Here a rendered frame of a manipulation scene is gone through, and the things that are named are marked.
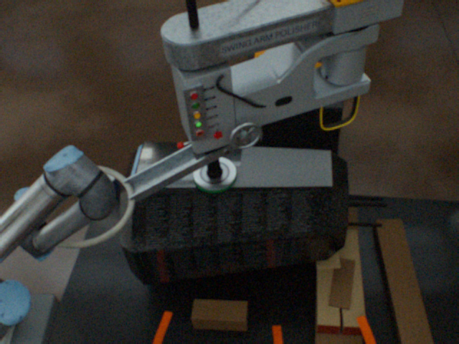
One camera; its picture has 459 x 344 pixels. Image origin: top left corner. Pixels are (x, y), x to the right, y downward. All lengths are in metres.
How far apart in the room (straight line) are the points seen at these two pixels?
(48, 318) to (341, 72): 1.61
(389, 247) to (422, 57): 2.00
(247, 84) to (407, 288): 1.54
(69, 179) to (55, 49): 3.59
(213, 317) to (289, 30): 1.60
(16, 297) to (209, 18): 1.24
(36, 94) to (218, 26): 2.92
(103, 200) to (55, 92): 3.05
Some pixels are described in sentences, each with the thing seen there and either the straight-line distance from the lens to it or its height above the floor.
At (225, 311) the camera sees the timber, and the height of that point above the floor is 0.14.
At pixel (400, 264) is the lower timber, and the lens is 3.27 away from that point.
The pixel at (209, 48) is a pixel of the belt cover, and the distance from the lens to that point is 2.03.
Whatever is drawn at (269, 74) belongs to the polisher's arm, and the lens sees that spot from 2.31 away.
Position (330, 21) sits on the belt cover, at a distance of 2.21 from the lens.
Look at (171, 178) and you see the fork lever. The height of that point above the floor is 0.96.
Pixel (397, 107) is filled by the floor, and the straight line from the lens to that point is 4.29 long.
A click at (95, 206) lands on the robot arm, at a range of 1.77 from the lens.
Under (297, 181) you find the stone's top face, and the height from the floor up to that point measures 0.80.
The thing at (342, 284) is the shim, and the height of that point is 0.22.
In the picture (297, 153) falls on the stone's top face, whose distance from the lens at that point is 2.76.
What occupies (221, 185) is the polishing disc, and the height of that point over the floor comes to 0.83.
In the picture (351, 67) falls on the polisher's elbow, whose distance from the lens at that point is 2.43.
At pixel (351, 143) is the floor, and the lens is 3.96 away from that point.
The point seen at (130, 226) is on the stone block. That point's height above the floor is 0.66.
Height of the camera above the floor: 2.82
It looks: 49 degrees down
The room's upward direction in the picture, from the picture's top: 7 degrees counter-clockwise
